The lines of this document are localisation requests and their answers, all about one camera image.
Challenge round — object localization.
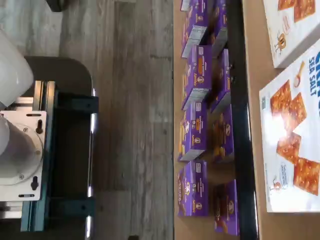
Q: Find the purple snack box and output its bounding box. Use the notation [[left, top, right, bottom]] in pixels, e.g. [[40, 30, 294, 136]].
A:
[[211, 0, 229, 57], [209, 104, 235, 164], [177, 101, 209, 162], [177, 159, 210, 217], [209, 48, 231, 114], [213, 179, 240, 236], [181, 44, 214, 111], [180, 0, 210, 59]]

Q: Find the white sea salt cracker box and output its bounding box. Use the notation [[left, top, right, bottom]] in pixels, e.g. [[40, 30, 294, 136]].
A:
[[258, 39, 320, 214]]

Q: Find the white pretzel cracker box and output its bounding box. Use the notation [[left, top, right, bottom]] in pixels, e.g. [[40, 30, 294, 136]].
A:
[[262, 0, 320, 69]]

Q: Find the dark rounded cart platform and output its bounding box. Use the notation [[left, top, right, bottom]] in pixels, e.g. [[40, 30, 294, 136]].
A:
[[0, 56, 95, 240]]

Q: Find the black metal shelf rail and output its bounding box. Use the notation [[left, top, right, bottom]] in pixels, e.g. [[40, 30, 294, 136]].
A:
[[225, 0, 260, 240]]

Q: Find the teal metal base frame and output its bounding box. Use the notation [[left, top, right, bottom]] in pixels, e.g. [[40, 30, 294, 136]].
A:
[[19, 79, 100, 232]]

